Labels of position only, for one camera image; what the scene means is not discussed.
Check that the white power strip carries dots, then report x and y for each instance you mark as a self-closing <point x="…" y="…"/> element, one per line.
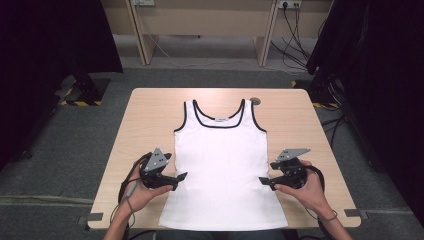
<point x="289" y="3"/>

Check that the white tank top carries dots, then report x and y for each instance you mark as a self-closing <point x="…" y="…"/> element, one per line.
<point x="221" y="166"/>

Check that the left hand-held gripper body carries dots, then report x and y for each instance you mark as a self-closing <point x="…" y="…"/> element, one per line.
<point x="156" y="161"/>

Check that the white wall socket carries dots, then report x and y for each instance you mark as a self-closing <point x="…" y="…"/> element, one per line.
<point x="143" y="2"/>

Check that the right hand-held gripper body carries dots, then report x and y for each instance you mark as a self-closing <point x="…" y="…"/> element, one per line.
<point x="293" y="173"/>

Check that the black curtain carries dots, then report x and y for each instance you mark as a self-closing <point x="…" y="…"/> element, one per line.
<point x="40" y="50"/>
<point x="383" y="66"/>

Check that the yellow black hazard tape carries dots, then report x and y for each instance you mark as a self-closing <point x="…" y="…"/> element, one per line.
<point x="81" y="103"/>
<point x="320" y="105"/>

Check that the grey table corner bracket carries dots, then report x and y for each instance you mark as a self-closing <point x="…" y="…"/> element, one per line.
<point x="354" y="212"/>
<point x="93" y="217"/>

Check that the thin wrist band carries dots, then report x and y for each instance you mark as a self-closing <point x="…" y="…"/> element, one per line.
<point x="330" y="219"/>

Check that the black metal stand base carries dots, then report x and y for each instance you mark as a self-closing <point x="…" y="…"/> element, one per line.
<point x="88" y="88"/>

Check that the person's left hand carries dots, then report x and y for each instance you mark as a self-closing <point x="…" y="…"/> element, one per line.
<point x="143" y="196"/>

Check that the person's right hand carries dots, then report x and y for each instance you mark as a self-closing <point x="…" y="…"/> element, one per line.
<point x="308" y="193"/>

